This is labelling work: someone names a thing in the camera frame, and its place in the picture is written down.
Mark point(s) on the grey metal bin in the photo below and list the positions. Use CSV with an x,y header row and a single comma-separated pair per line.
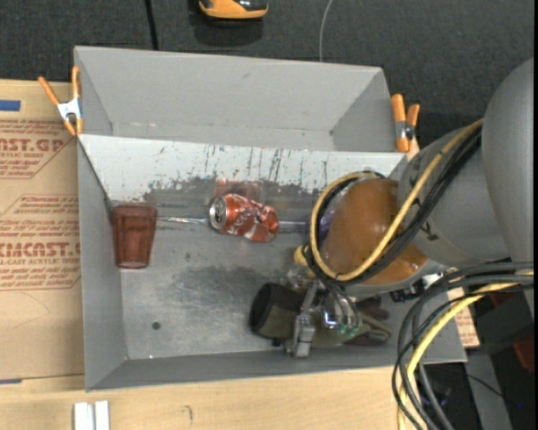
x,y
215,285

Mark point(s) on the black cylinder on white bracket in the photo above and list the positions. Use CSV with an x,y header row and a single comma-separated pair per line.
x,y
410,292

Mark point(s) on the red-brown plastic cup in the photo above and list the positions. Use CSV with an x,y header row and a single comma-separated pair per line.
x,y
133,235

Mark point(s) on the crushed red soda can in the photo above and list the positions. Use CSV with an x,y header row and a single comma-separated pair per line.
x,y
244,220

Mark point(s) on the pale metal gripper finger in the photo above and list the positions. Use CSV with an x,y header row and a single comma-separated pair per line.
x,y
292,341
306,336

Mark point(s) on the olive green fabric sleeve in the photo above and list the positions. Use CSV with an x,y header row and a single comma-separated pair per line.
x,y
273,316

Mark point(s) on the brown cardboard board, red print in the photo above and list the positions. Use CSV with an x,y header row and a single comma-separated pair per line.
x,y
36,240

